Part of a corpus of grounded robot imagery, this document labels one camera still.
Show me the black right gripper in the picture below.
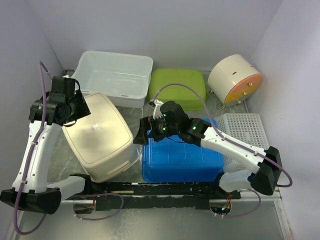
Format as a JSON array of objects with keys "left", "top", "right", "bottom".
[{"left": 132, "top": 113, "right": 180, "bottom": 146}]

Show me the blue plastic tub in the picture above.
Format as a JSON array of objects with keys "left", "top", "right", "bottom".
[{"left": 142, "top": 118, "right": 224, "bottom": 183}]

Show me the cream perforated laundry basket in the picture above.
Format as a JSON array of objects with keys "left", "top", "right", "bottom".
[{"left": 62, "top": 93, "right": 139, "bottom": 183}]

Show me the large white plastic tub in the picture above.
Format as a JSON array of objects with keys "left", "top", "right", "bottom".
[{"left": 72, "top": 50, "right": 154, "bottom": 109}]

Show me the green plastic tray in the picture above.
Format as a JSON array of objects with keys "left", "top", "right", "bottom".
[{"left": 147, "top": 68, "right": 206, "bottom": 111}]

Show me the white perforated plastic basket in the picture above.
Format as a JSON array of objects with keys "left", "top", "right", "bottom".
[{"left": 214, "top": 112, "right": 271, "bottom": 173}]

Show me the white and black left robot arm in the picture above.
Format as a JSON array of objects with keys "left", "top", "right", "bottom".
[{"left": 0, "top": 76, "right": 94, "bottom": 215}]

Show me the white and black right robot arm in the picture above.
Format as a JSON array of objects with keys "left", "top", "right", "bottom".
[{"left": 133, "top": 100, "right": 282, "bottom": 199}]

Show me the yellow pencil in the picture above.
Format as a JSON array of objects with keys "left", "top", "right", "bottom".
[{"left": 111, "top": 190, "right": 135, "bottom": 195}]

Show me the cream cylinder with orange lid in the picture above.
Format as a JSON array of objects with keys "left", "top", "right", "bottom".
[{"left": 207, "top": 54, "right": 263, "bottom": 108}]

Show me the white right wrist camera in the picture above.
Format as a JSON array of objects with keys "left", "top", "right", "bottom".
[{"left": 148, "top": 99, "right": 164, "bottom": 119}]

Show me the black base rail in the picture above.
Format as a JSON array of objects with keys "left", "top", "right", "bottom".
[{"left": 68, "top": 182, "right": 229, "bottom": 211}]

